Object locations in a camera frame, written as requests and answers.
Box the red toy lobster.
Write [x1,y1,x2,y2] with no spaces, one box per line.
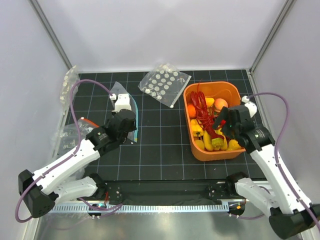
[190,83,223,139]

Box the clear blue-zip bag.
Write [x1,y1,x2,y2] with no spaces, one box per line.
[109,81,139,143]

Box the yellow toy banana bunch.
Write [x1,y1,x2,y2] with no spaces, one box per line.
[203,131,214,152]

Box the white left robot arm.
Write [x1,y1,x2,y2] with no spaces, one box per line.
[18,109,137,218]

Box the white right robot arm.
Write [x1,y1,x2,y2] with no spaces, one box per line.
[213,102,320,240]

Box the clear red-zip bag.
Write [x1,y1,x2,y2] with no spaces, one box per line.
[51,117,98,158]

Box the clear polka dot bag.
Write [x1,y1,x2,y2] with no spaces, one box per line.
[138,63,192,109]

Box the toy peach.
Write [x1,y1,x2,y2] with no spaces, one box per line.
[213,98,229,113]

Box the yellow toy mango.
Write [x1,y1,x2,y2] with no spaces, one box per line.
[205,97,215,108]

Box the yellow toy lemon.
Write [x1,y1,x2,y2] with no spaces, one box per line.
[227,139,242,151]

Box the orange plastic bin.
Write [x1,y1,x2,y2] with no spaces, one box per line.
[183,81,245,162]

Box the yellow toy bell pepper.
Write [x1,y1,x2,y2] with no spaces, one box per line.
[190,119,204,138]

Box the toy orange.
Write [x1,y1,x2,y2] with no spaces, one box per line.
[187,103,197,119]

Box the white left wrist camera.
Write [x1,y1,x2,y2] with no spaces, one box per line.
[114,93,132,113]

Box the clear dotted bag at wall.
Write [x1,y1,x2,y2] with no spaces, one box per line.
[59,65,80,116]

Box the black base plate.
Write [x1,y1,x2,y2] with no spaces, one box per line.
[76,178,256,203]

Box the white slotted cable duct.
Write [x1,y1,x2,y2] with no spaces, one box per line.
[49,202,229,214]

